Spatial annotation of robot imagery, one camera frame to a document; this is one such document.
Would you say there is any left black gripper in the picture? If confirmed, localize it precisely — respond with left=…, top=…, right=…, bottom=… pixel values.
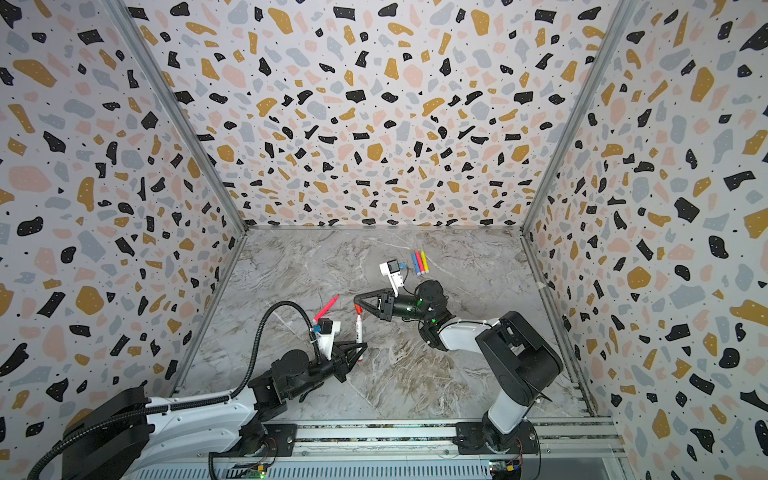
left=287, top=339, right=366, bottom=402

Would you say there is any thin white red pen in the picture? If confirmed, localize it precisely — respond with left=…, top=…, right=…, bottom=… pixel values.
left=355, top=313, right=363, bottom=343

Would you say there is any blue pen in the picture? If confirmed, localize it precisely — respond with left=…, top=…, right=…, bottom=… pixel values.
left=411, top=252, right=420, bottom=276

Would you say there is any red pink marker pen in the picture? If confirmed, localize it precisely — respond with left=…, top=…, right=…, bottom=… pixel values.
left=314, top=295, right=339, bottom=322

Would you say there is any pink highlighter pen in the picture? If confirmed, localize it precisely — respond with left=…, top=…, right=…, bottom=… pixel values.
left=413, top=251, right=424, bottom=275

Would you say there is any yellow highlighter pen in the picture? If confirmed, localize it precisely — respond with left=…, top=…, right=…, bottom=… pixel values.
left=419, top=251, right=429, bottom=274

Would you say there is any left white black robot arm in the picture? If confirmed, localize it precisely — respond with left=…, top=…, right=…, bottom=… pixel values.
left=62, top=341, right=367, bottom=479

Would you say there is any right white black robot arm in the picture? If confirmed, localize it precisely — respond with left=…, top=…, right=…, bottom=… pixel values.
left=354, top=280, right=563, bottom=454

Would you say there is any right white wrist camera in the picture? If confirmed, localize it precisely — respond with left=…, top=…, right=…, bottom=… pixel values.
left=379, top=259, right=406, bottom=297

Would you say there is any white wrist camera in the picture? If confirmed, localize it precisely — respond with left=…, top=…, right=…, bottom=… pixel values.
left=379, top=259, right=406, bottom=297
left=313, top=317, right=341, bottom=360

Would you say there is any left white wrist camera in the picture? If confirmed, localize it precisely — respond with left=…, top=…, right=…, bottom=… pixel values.
left=313, top=317, right=341, bottom=360

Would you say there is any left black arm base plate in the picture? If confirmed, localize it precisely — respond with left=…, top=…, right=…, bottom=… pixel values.
left=223, top=422, right=298, bottom=458

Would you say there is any black corrugated cable conduit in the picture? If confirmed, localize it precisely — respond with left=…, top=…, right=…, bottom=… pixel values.
left=26, top=300, right=319, bottom=480

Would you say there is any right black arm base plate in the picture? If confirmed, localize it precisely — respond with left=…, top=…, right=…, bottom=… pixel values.
left=453, top=420, right=540, bottom=455

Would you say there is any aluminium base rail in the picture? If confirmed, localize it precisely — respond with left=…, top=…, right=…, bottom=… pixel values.
left=122, top=419, right=631, bottom=480

